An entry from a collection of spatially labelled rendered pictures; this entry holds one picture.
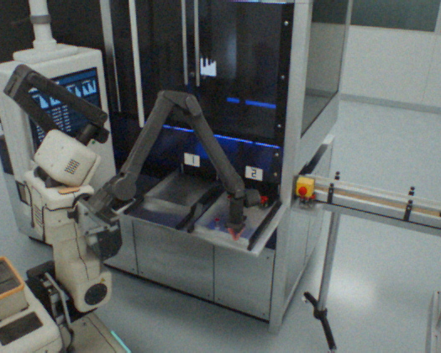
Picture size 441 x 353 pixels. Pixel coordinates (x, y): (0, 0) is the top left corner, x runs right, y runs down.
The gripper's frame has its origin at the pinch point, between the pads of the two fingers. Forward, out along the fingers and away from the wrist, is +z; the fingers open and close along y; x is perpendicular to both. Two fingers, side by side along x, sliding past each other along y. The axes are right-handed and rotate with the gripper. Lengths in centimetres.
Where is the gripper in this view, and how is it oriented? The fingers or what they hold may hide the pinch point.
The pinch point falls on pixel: (235, 239)
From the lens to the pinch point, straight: 184.0
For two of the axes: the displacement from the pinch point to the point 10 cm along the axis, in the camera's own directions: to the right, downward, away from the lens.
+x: -9.1, -2.0, 3.7
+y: 4.2, -4.2, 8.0
